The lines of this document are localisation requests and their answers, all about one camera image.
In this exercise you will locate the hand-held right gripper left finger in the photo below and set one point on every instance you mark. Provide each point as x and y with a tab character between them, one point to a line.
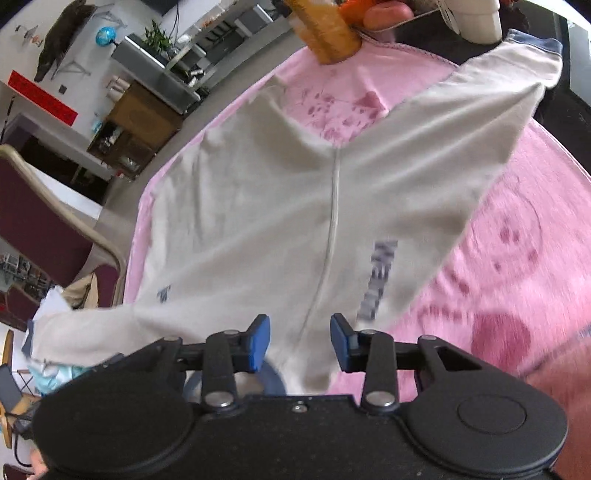
257	344

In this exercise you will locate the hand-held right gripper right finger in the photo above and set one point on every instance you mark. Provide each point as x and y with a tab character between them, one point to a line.
341	344

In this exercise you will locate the white sweatshirt with blue cuffs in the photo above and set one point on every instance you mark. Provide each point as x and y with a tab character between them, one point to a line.
258	221

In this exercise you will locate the person's right forearm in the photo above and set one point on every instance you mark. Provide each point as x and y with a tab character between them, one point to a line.
565	369

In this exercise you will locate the tan cloth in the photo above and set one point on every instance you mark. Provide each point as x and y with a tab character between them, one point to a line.
85	290

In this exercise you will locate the pink printed blanket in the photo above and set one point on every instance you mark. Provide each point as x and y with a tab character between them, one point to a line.
508	240

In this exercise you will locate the light blue cloth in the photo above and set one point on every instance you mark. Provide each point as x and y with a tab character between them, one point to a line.
57	376

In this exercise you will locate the pale grey cloth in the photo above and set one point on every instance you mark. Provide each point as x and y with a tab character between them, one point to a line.
48	304

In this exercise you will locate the wooden cabinet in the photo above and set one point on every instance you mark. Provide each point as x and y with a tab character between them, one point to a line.
138	124

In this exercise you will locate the grey metal shelf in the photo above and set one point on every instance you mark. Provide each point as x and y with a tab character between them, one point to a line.
159	71

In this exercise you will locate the green potted plant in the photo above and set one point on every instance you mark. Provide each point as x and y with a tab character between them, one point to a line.
157	37

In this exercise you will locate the orange soft toy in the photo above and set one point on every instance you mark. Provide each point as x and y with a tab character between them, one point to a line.
355	10

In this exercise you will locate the blue globe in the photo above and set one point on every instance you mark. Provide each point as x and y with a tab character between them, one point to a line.
104	37

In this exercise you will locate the white cup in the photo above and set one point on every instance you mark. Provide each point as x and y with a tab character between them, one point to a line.
471	18

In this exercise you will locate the dark stuffed animal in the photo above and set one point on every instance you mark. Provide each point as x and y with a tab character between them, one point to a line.
62	39

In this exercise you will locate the maroon chair with wooden frame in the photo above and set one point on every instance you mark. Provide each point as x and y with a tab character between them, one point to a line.
46	226

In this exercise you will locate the red wall banner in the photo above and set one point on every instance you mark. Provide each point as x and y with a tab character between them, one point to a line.
41	97

